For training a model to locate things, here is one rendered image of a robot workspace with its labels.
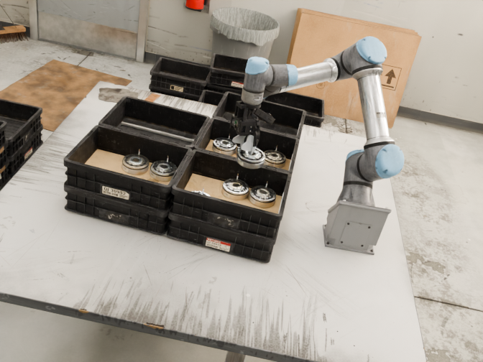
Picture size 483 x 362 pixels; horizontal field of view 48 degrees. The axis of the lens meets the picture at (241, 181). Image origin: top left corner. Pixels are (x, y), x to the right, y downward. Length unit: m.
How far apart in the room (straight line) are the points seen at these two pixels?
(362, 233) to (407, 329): 0.40
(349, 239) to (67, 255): 1.05
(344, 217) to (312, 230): 0.19
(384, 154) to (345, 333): 0.65
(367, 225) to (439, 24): 3.18
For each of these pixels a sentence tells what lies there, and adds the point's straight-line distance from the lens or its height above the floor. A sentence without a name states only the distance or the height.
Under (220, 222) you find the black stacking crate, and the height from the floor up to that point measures 0.84.
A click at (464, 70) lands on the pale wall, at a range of 5.28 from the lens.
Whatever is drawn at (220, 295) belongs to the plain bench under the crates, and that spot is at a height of 0.70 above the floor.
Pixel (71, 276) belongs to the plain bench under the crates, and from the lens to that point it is 1.90.
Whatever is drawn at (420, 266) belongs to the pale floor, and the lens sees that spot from 3.50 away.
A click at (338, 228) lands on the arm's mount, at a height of 0.79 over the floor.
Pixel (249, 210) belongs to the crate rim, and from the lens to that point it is 1.88.
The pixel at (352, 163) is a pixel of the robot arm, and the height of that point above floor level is 1.00.
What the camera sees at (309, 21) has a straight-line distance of 4.82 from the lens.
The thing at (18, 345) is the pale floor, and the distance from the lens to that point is 2.64.
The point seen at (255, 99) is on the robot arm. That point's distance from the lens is 1.92.
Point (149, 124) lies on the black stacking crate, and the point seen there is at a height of 0.83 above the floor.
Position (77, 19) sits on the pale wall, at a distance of 5.38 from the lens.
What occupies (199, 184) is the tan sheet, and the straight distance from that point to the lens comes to 2.13.
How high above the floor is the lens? 2.03
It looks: 33 degrees down
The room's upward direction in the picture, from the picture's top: 12 degrees clockwise
